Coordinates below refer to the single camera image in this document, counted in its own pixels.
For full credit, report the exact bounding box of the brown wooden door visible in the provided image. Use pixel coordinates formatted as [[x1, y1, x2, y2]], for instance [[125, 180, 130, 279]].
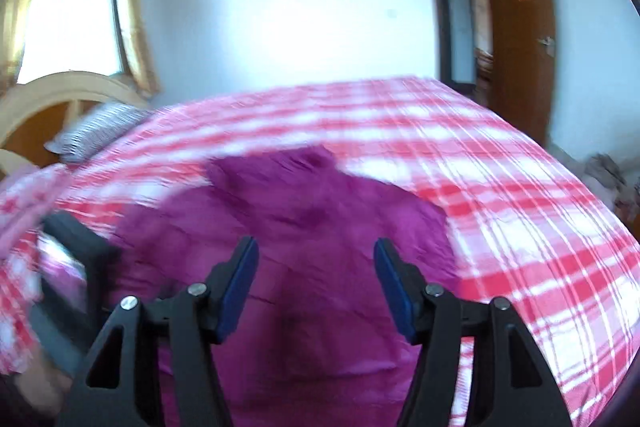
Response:
[[482, 0, 557, 148]]

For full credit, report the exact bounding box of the person's left forearm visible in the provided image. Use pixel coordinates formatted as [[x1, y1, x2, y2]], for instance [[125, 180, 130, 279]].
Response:
[[15, 347, 76, 415]]

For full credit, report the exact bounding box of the pile of grey clothes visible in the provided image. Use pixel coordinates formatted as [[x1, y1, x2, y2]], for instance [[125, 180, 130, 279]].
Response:
[[582, 152, 640, 224]]

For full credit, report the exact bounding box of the red white plaid bed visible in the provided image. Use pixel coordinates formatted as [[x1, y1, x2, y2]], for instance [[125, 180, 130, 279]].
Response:
[[0, 76, 640, 427]]

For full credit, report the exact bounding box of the magenta down jacket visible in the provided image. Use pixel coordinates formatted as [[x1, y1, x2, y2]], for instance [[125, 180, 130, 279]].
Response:
[[107, 146, 463, 427]]

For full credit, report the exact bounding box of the dark wooden door frame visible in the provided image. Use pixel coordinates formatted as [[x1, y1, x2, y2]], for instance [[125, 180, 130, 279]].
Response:
[[419, 0, 496, 108]]

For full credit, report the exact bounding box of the striped pillow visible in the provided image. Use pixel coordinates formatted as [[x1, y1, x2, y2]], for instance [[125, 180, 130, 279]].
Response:
[[45, 102, 151, 165]]

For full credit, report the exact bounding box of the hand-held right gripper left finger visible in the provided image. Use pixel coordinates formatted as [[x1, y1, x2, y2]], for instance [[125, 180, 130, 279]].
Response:
[[57, 236, 260, 427]]

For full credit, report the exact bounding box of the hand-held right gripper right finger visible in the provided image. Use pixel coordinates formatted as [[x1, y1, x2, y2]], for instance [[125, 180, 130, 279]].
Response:
[[373, 238, 573, 427]]

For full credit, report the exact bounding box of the cream wooden headboard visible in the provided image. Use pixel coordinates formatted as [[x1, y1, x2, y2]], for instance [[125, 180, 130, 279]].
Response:
[[0, 72, 153, 180]]

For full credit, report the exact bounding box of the window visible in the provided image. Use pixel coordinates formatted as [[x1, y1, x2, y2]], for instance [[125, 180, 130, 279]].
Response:
[[17, 0, 126, 85]]

